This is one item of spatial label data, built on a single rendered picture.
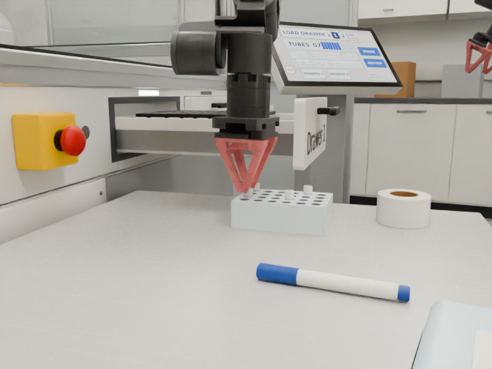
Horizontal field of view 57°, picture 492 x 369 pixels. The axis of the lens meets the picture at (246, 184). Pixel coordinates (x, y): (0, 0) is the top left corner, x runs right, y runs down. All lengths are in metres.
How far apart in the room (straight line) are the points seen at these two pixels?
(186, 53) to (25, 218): 0.31
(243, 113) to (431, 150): 3.23
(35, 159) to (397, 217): 0.47
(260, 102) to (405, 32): 3.93
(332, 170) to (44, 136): 1.36
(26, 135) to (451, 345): 0.52
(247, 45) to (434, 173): 3.27
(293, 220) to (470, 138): 3.22
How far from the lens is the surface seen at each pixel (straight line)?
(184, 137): 0.78
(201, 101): 1.15
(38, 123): 0.62
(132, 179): 0.89
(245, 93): 0.58
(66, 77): 0.73
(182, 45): 0.60
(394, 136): 3.75
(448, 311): 0.32
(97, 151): 0.79
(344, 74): 1.73
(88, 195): 0.78
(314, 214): 0.57
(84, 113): 0.77
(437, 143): 3.75
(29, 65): 0.68
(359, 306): 0.41
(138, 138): 0.82
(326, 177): 1.81
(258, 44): 0.58
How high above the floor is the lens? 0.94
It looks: 11 degrees down
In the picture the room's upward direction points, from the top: straight up
